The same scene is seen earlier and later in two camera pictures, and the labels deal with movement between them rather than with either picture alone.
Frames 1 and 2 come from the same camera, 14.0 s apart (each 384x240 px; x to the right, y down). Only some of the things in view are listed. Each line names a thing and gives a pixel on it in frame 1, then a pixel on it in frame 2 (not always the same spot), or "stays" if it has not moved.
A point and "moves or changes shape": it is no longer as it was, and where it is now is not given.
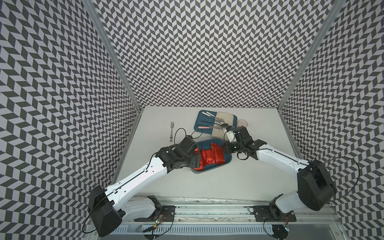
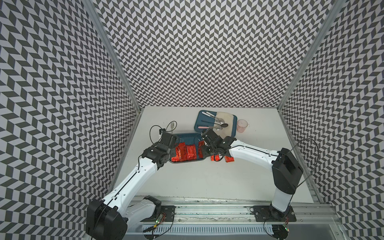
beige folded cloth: x=221 y=118 stays
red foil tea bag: x=207 y=157 moves or changes shape
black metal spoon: x=223 y=125 stays
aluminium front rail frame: x=205 y=218 stays
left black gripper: x=195 y=160 to x=171 y=150
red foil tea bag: x=219 y=153 moves or changes shape
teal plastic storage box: x=206 y=144 moves or changes shape
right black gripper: x=228 y=151 to x=204 y=146
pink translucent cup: x=242 y=122 stays
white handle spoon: x=220 y=120 stays
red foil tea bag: x=203 y=159 moves or changes shape
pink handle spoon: x=217 y=127 stays
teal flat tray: x=205 y=121 stays
